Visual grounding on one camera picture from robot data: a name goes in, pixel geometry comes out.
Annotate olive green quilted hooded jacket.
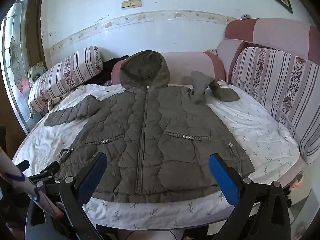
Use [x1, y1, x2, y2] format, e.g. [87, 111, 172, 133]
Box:
[44, 50, 254, 203]

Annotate white floral bed sheet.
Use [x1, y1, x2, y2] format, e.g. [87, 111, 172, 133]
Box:
[13, 90, 300, 230]

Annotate black garment behind pillow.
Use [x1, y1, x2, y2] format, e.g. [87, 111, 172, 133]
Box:
[83, 55, 129, 86]

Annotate large striped floral cushion right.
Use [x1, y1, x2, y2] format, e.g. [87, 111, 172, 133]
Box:
[231, 47, 319, 164]

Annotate striped floral pillow left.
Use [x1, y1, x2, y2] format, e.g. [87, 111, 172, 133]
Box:
[28, 46, 103, 114]

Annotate pink corner cushion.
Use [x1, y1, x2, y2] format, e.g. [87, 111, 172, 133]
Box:
[217, 39, 247, 83]

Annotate stained glass door panel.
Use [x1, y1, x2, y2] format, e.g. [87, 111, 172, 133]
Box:
[1, 0, 41, 134]

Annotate pink red sofa backrest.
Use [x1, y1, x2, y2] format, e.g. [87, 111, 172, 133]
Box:
[225, 18, 319, 64]

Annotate white patterned cable sleeve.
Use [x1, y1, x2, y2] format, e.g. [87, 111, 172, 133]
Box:
[0, 146, 65, 219]

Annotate beige wall switch plate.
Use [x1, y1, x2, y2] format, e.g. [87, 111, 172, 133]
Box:
[121, 0, 142, 9]

